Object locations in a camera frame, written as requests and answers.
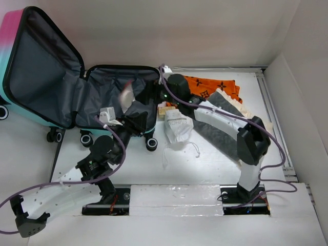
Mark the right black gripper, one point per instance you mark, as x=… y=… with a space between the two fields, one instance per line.
x=152 y=89

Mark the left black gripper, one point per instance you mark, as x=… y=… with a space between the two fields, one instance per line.
x=135 y=123

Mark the small gold box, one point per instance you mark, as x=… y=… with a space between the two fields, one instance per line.
x=162 y=111

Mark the clear packet with round pad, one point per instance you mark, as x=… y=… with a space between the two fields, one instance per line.
x=126 y=97

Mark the white drawstring bag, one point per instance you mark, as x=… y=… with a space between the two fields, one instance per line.
x=178 y=128

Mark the orange patterned towel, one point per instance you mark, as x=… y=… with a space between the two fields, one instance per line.
x=217 y=87

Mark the grey cream fleece blanket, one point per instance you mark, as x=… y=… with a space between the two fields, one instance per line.
x=239 y=138

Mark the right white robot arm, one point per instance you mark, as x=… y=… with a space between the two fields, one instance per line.
x=249 y=180

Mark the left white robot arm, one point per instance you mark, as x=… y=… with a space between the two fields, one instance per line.
x=85 y=183

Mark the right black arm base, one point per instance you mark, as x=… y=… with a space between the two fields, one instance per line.
x=233 y=204

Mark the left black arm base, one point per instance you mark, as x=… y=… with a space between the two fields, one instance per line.
x=118 y=206

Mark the teal pink open suitcase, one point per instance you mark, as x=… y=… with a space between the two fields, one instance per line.
x=43 y=78

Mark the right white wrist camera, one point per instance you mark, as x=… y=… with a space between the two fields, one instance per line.
x=165 y=71

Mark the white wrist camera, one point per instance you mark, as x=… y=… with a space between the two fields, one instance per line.
x=107 y=116
x=165 y=71

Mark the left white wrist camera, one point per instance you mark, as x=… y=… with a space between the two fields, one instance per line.
x=107 y=116

